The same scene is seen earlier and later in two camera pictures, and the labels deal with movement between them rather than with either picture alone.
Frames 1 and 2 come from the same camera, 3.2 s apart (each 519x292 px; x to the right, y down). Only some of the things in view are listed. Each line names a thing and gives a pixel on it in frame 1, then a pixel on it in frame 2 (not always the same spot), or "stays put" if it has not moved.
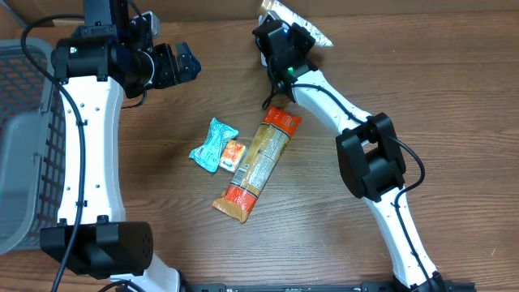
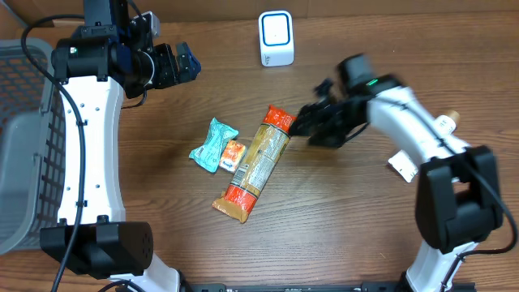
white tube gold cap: [290, 17] → [405, 165]
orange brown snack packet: [259, 164] stays put
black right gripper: [298, 36] → [310, 116]
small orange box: [231, 155] stays put
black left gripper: [173, 73] stays put
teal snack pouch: [208, 155] stays put
